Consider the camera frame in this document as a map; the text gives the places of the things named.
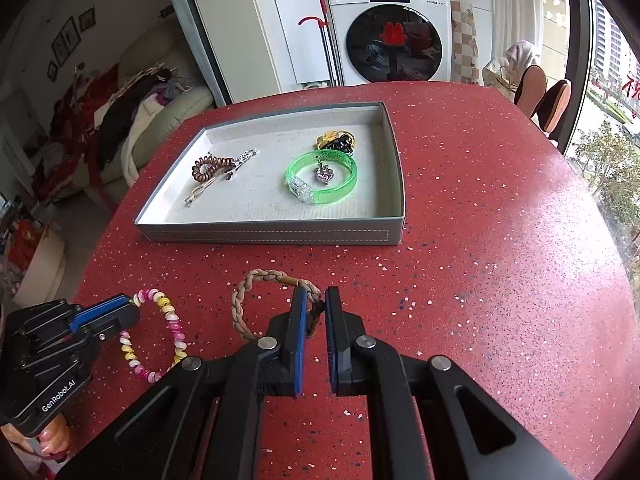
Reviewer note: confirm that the small silver pendant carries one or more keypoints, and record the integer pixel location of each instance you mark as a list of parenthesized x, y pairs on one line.
[(320, 174)]

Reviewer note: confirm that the cream sofa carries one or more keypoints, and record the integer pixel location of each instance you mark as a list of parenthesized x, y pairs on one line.
[(185, 105)]

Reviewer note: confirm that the grey jewelry tray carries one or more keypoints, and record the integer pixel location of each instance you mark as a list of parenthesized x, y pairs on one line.
[(260, 200)]

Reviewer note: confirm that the beige looped hair clip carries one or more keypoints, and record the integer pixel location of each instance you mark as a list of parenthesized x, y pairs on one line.
[(197, 192)]

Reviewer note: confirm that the red flower door sticker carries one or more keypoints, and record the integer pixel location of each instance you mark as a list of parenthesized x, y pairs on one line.
[(393, 33)]

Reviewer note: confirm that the beige bag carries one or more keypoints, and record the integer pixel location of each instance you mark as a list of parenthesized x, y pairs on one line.
[(497, 77)]

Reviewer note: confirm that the red window decal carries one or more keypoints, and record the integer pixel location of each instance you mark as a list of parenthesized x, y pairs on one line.
[(630, 87)]

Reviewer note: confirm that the small picture frame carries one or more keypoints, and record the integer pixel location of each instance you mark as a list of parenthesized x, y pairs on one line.
[(86, 18)]

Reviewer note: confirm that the checkered cloth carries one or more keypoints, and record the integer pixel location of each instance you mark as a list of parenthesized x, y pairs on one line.
[(464, 40)]

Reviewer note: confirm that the white storage box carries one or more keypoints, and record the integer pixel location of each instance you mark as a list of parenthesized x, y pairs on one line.
[(42, 270)]

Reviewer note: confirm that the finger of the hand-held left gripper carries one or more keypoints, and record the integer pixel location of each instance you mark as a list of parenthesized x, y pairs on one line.
[(117, 322), (102, 307)]

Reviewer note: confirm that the large picture frame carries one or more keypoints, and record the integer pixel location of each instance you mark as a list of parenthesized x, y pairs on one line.
[(66, 41)]

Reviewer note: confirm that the white hooded cloth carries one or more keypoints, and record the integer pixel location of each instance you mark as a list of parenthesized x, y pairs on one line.
[(520, 57)]

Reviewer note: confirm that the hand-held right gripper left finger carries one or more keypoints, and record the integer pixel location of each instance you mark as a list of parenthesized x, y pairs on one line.
[(299, 340)]

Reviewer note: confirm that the dark garment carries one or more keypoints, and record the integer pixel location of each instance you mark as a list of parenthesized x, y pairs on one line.
[(117, 130)]

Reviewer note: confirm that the red cloth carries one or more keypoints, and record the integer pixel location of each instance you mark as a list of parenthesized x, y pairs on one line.
[(80, 115)]

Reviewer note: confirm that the black silver hair clip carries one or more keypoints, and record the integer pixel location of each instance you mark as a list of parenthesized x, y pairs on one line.
[(342, 145)]

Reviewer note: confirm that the outdoor trees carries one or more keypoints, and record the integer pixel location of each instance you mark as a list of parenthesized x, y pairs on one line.
[(605, 160)]

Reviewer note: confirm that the person's left hand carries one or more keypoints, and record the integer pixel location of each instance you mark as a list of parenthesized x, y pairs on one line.
[(52, 440)]

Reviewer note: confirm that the white cabinet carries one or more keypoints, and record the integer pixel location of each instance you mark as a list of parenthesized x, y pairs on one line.
[(240, 35)]

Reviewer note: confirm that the white washing machine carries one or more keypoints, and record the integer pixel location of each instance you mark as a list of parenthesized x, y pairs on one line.
[(350, 0)]

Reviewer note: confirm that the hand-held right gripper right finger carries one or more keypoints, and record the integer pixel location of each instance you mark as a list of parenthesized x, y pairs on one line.
[(332, 345)]

